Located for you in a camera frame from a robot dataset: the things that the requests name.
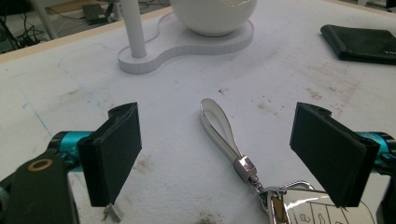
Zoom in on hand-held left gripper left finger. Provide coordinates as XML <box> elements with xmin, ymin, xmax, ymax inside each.
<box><xmin>49</xmin><ymin>102</ymin><xmax>143</xmax><ymax>208</ymax></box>

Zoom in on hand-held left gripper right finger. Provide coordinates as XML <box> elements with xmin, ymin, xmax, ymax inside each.
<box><xmin>289</xmin><ymin>102</ymin><xmax>396</xmax><ymax>209</ymax></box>

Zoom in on car key with white strap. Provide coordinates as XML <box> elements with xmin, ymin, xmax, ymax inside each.
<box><xmin>199</xmin><ymin>98</ymin><xmax>377</xmax><ymax>224</ymax></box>

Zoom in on black wallet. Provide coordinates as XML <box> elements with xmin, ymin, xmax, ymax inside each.
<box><xmin>320</xmin><ymin>23</ymin><xmax>396</xmax><ymax>65</ymax></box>

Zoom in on white stand with egg bowl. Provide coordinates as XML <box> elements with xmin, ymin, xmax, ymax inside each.
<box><xmin>117</xmin><ymin>0</ymin><xmax>259</xmax><ymax>75</ymax></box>

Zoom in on dark device on floor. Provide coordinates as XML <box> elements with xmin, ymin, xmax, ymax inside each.
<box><xmin>81</xmin><ymin>3</ymin><xmax>109</xmax><ymax>26</ymax></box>

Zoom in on white metal stand leg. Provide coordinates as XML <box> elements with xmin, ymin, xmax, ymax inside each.
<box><xmin>30</xmin><ymin>0</ymin><xmax>59</xmax><ymax>41</ymax></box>

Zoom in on black cables on floor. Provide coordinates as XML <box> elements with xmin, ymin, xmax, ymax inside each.
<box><xmin>0</xmin><ymin>12</ymin><xmax>50</xmax><ymax>54</ymax></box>

